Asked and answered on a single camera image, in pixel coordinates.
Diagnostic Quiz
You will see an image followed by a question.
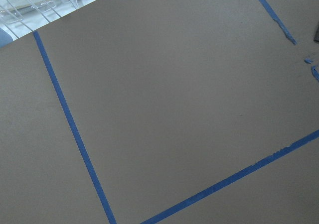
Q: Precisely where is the dark brown t-shirt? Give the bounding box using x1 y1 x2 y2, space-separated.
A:
314 25 319 42

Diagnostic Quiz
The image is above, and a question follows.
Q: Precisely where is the clear plastic bag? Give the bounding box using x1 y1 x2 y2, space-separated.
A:
0 0 96 47

